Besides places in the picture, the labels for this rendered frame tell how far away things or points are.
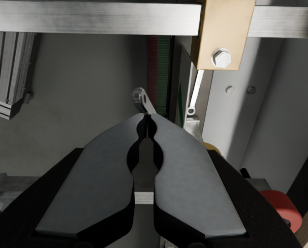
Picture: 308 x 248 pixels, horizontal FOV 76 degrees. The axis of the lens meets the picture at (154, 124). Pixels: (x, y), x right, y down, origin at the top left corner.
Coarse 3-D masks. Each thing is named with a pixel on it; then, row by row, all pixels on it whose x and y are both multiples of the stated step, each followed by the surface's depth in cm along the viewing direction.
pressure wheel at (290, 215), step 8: (248, 176) 35; (264, 192) 28; (272, 192) 28; (280, 192) 29; (272, 200) 27; (280, 200) 27; (288, 200) 28; (280, 208) 26; (288, 208) 26; (288, 216) 26; (296, 216) 26; (288, 224) 28; (296, 224) 28
